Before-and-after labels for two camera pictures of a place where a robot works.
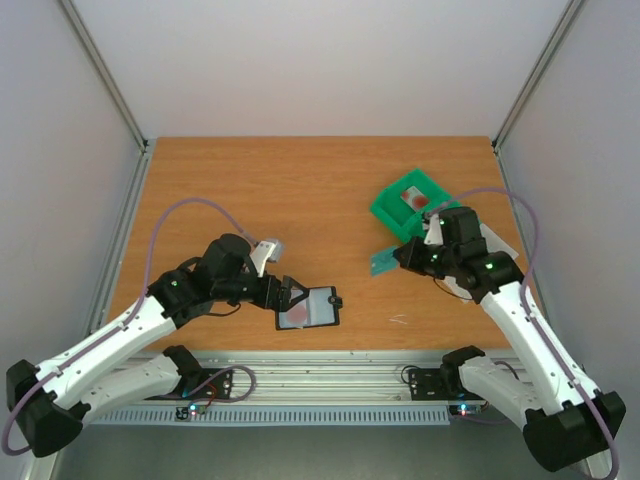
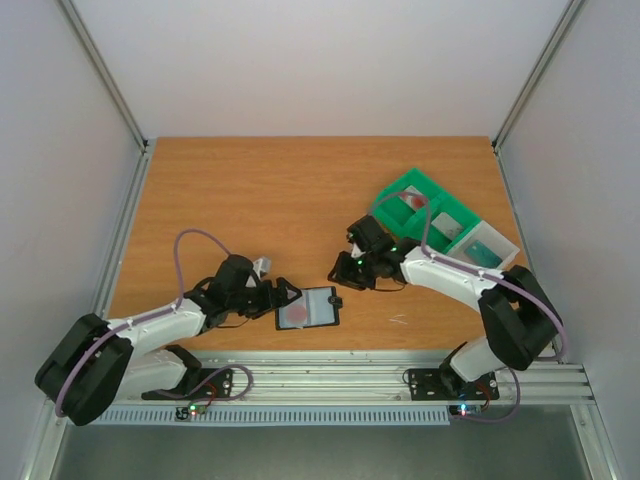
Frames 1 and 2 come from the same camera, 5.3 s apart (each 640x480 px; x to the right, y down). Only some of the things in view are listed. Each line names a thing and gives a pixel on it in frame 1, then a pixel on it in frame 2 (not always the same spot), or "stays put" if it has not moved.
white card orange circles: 299,315 stays put
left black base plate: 207,383 stays put
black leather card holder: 304,307 stays put
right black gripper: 410,255 -> 351,267
